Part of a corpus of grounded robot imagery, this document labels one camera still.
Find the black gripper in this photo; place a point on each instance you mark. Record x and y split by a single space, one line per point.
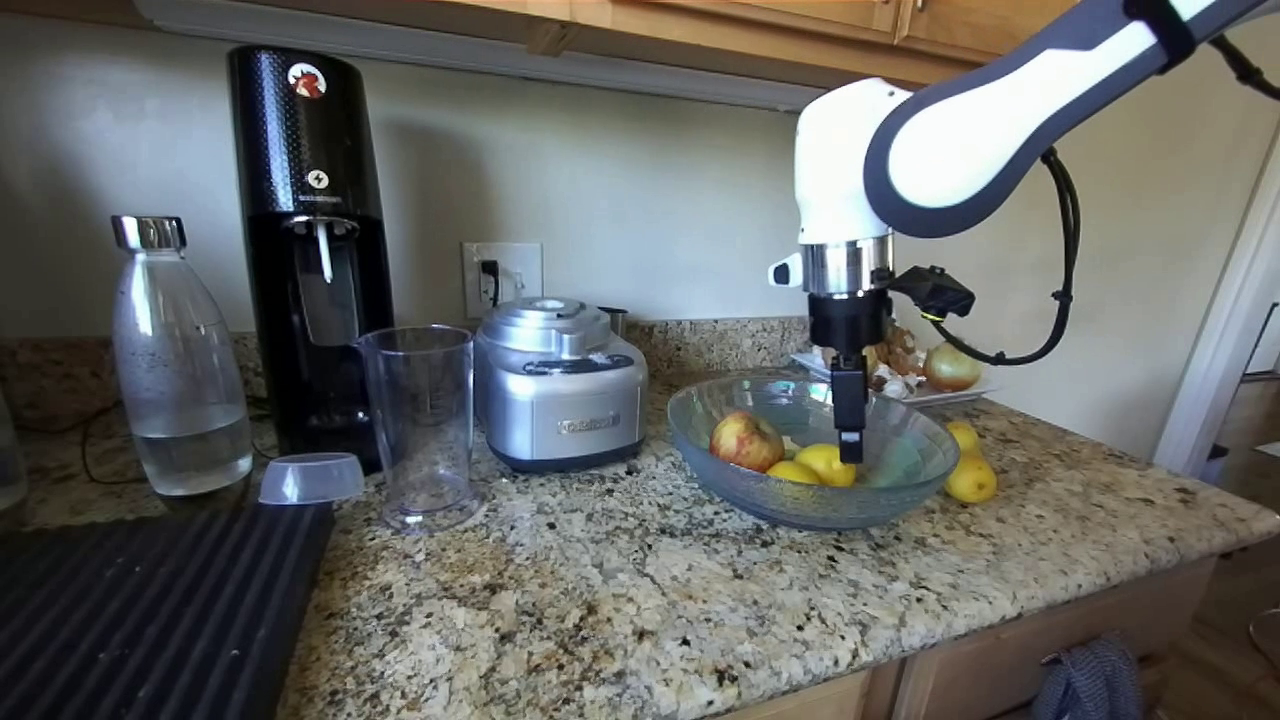
850 326

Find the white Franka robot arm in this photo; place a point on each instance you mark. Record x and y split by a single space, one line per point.
984 133

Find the clear glass bowl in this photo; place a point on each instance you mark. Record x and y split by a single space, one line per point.
744 500

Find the small yellow onion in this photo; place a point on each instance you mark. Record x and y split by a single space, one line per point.
901 355

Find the large pale yellow onion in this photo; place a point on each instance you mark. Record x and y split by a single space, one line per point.
952 365

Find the red yellow apple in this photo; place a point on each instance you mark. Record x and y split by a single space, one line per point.
744 442

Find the white rectangular plate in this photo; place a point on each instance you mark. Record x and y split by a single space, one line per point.
966 399

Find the stainless steel cup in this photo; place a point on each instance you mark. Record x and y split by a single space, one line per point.
617 320

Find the silver ice cream maker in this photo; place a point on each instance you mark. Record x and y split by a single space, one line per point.
560 387

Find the gray hanging towel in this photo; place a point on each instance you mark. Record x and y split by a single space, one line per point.
1085 683

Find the clear plastic measuring cup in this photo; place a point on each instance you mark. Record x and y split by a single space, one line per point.
417 425

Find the wooden upper cabinet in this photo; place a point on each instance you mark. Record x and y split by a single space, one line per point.
601 32

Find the translucent plastic lid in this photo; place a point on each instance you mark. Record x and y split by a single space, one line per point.
311 477

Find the black soda maker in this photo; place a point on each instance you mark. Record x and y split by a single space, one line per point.
306 201

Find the clear bottle with metal cap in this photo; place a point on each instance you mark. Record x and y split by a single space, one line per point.
180 387

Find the black ribbed drying mat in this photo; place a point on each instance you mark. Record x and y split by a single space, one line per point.
144 613

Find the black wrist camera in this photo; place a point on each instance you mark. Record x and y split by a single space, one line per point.
933 290

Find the white wall outlet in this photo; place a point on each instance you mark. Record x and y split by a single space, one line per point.
513 274

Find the white door frame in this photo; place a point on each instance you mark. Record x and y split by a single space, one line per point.
1222 332

